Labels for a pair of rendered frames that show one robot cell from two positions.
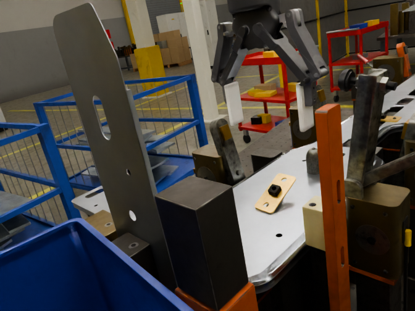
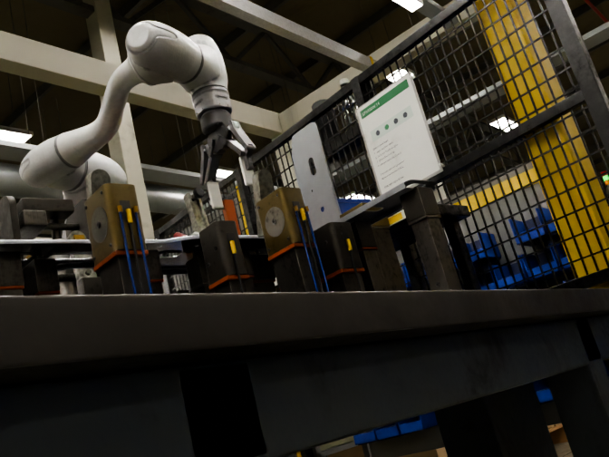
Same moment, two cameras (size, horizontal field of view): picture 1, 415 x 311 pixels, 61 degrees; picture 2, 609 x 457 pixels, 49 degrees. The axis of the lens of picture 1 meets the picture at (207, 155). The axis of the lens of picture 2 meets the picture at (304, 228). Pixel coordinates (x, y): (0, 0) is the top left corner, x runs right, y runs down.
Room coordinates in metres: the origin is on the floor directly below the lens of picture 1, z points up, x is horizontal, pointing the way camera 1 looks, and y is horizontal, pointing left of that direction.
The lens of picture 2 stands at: (2.00, -0.05, 0.60)
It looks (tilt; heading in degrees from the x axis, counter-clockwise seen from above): 16 degrees up; 177
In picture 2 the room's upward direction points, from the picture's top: 15 degrees counter-clockwise
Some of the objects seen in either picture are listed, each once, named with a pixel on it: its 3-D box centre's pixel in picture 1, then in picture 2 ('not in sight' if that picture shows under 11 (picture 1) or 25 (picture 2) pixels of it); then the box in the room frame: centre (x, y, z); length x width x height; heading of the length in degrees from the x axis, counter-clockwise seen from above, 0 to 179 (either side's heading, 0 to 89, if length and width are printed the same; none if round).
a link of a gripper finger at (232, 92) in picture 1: (234, 103); (247, 171); (0.59, -0.06, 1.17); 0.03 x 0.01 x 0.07; 131
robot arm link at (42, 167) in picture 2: not in sight; (50, 164); (0.26, -0.60, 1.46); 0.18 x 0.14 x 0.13; 62
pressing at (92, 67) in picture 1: (121, 168); (315, 188); (0.37, 0.10, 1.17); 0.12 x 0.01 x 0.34; 41
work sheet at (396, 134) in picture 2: not in sight; (398, 139); (0.25, 0.37, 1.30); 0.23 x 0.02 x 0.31; 41
